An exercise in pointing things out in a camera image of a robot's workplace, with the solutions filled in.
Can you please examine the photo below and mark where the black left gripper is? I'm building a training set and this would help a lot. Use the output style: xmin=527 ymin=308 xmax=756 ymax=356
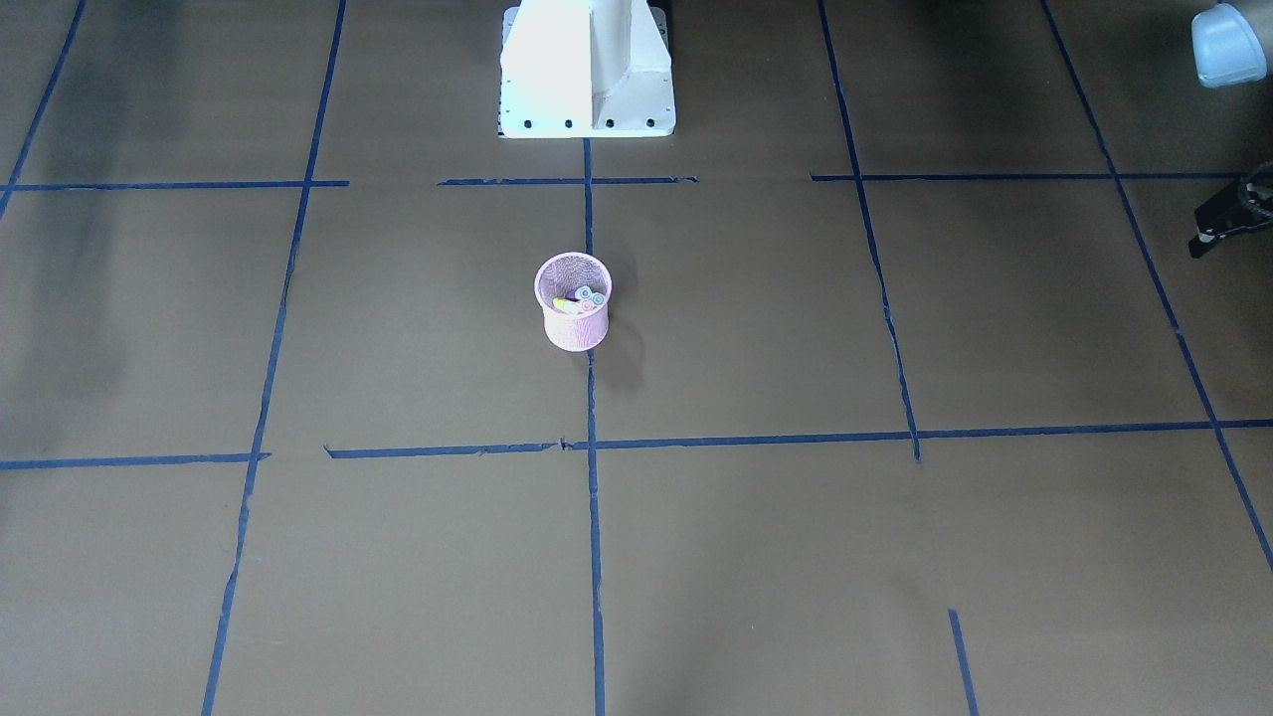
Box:
xmin=1186 ymin=161 xmax=1272 ymax=259

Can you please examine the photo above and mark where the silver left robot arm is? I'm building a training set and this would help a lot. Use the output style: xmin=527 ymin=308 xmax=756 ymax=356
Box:
xmin=1189 ymin=1 xmax=1272 ymax=259

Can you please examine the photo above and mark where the pink mesh pen holder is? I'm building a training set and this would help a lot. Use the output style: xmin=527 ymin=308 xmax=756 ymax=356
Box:
xmin=533 ymin=251 xmax=614 ymax=352

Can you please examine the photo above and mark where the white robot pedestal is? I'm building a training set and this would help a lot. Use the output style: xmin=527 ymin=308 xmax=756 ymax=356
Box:
xmin=496 ymin=1 xmax=677 ymax=140

